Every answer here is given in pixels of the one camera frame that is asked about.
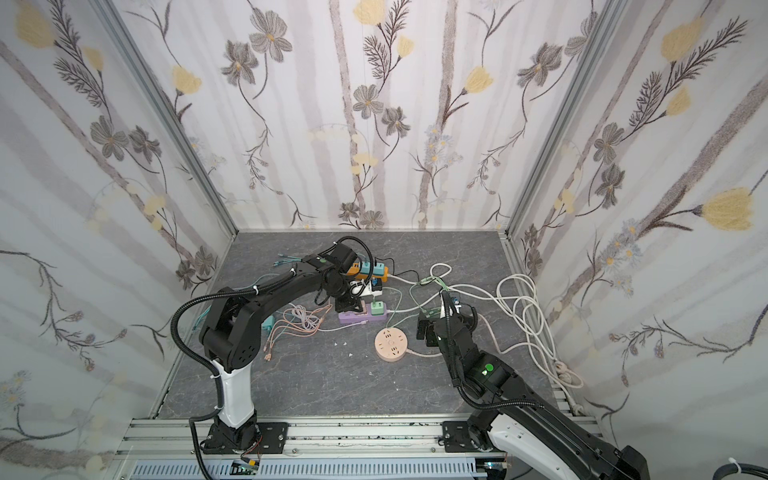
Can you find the teal charger beside pink plug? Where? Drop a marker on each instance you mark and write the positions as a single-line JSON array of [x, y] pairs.
[[268, 323]]

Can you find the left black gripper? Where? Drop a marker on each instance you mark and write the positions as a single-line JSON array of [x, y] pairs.
[[347, 302]]

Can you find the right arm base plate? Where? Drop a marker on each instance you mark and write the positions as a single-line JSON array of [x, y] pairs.
[[465, 437]]

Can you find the aluminium mounting rail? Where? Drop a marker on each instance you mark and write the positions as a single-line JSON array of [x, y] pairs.
[[307, 437]]

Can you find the white slotted cable duct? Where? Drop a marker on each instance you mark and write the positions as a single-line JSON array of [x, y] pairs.
[[360, 468]]

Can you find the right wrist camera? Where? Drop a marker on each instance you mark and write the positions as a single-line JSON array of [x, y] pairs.
[[450, 306]]

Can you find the green charger plug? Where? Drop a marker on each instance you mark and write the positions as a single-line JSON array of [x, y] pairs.
[[378, 308]]

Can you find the pink round power strip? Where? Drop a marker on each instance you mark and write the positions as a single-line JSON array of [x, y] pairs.
[[391, 344]]

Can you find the purple power strip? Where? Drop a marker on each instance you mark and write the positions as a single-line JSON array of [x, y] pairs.
[[350, 318]]

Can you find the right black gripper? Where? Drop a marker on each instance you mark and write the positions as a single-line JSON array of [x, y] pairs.
[[432, 328]]

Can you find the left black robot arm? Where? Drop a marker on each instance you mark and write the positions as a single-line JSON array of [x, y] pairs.
[[231, 336]]

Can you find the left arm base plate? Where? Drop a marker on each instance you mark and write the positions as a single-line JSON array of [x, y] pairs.
[[270, 438]]

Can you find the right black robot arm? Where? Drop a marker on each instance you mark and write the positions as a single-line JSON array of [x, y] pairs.
[[511, 417]]

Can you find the orange power strip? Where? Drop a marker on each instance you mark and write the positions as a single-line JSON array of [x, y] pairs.
[[354, 273]]

